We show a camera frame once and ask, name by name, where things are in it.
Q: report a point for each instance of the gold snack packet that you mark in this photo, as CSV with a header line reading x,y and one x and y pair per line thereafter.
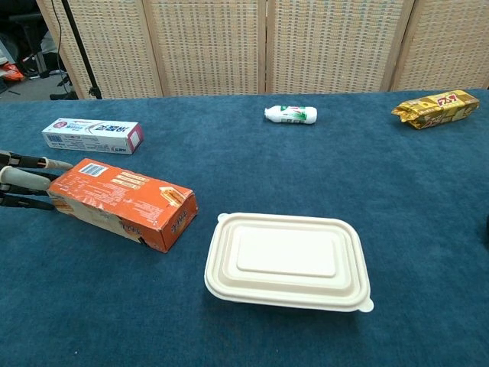
x,y
435,109

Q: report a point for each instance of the orange snack box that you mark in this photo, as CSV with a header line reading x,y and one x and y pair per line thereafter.
x,y
122,195

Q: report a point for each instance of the beige lidded food container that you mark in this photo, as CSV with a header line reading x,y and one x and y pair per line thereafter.
x,y
286,260

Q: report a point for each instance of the white toothpaste box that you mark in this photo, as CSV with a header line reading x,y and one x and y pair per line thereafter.
x,y
91,134

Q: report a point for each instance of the orange object on floor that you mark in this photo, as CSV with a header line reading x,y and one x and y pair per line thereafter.
x,y
13,73

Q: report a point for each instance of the small white bottle green label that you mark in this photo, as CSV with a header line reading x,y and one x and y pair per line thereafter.
x,y
290,114

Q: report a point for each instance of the woven wooden folding screen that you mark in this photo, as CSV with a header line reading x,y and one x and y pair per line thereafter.
x,y
210,46

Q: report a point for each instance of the black tripod stand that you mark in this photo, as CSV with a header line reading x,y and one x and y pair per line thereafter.
x,y
79,42

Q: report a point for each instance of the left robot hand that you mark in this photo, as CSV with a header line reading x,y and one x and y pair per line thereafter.
x,y
23,179

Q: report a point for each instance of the blue table cloth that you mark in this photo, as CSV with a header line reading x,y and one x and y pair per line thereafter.
x,y
153,306

